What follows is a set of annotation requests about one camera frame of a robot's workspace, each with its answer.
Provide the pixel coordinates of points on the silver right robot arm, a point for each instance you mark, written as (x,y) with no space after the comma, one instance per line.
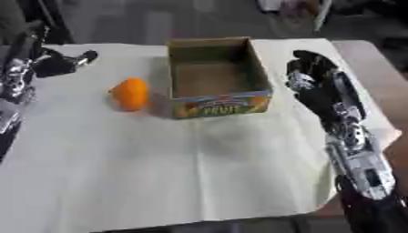
(366,179)

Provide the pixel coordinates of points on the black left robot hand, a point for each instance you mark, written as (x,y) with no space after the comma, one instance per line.
(50,64)

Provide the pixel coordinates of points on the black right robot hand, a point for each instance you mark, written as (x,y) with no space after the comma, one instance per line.
(321,88)

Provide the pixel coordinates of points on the open cardboard box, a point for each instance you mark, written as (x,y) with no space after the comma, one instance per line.
(218,79)

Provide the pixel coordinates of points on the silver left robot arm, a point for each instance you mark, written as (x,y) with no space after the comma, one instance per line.
(13,91)

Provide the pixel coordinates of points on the orange toy fruit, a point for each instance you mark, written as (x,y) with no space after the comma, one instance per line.
(130,94)

